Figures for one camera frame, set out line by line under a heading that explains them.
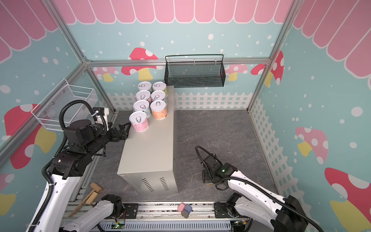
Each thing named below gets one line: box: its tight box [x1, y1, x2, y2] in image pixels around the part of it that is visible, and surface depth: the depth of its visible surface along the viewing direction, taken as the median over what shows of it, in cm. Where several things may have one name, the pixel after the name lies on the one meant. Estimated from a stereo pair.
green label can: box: [152, 81, 168, 95], surface depth 77 cm
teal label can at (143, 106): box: [132, 99, 152, 119], surface depth 68 cm
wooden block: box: [68, 182, 103, 218], surface depth 81 cm
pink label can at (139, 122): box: [128, 110, 150, 133], surface depth 64 cm
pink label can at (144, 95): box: [135, 89, 153, 105], surface depth 73 cm
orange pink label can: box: [149, 100, 168, 121], surface depth 69 cm
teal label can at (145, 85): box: [137, 81, 153, 94], surface depth 77 cm
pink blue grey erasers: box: [177, 202, 194, 219], surface depth 75 cm
